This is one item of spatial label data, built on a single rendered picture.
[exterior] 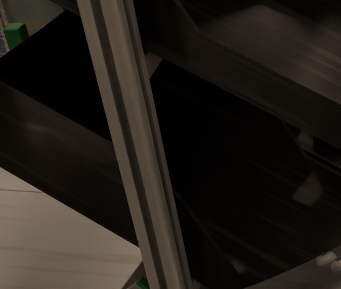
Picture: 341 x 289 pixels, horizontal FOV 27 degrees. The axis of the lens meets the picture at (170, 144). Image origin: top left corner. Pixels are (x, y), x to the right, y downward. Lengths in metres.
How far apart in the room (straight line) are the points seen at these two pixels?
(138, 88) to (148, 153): 0.04
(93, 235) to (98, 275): 0.09
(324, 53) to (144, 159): 0.12
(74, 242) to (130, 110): 0.78
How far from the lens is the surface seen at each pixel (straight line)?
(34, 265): 1.10
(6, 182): 1.31
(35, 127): 0.45
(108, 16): 0.33
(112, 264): 1.06
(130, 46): 0.34
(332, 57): 0.40
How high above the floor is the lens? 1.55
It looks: 32 degrees down
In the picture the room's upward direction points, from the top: 11 degrees counter-clockwise
